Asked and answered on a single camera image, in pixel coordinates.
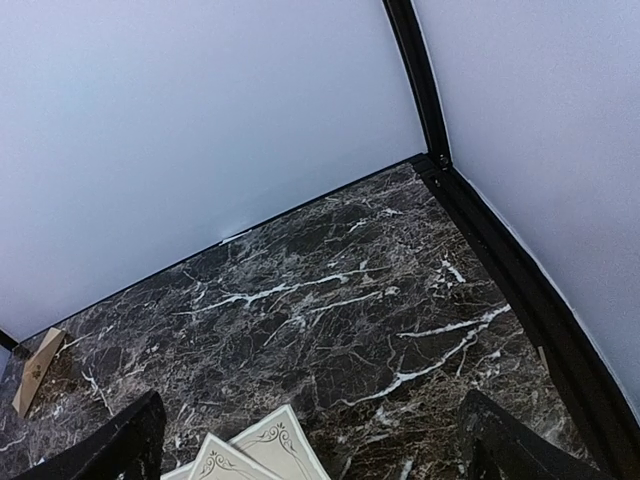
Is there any black side rail right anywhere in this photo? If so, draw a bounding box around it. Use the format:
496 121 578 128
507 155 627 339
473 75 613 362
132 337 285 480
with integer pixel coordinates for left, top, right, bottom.
409 154 639 479

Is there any brown kraft envelope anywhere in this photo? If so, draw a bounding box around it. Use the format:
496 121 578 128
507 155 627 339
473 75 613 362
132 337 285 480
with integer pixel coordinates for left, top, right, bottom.
12 328 65 418

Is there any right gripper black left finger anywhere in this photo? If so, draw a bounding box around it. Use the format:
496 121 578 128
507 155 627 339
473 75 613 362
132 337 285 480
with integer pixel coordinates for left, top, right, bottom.
18 390 167 480

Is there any cream letter sheet ornate border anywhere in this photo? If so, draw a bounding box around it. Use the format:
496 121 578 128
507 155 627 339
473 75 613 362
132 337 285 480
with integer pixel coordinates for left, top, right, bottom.
161 433 278 480

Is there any black frame post right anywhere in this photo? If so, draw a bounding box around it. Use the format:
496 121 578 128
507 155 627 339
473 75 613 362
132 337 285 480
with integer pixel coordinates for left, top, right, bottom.
383 0 451 171

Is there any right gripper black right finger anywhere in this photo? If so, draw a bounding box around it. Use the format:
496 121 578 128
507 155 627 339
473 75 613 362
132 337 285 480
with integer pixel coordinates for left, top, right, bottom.
458 390 611 479

